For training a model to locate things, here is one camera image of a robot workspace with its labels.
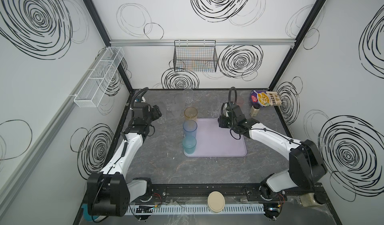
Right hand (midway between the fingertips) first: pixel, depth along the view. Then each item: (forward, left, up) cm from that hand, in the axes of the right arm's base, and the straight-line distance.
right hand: (219, 119), depth 88 cm
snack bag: (+27, -39, -11) cm, 48 cm away
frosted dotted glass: (+20, +27, -7) cm, 35 cm away
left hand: (+2, +38, +8) cm, 39 cm away
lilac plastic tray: (-6, +3, -15) cm, 17 cm away
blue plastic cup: (-5, +17, -2) cm, 18 cm away
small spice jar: (+12, -25, -6) cm, 29 cm away
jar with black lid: (-39, -38, -3) cm, 54 cm away
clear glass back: (+28, +20, -7) cm, 35 cm away
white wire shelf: (-2, +66, +22) cm, 70 cm away
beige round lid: (-40, +4, -5) cm, 41 cm away
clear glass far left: (+6, +37, -10) cm, 39 cm away
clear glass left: (+21, +34, -9) cm, 41 cm away
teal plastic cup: (-11, +18, -11) cm, 24 cm away
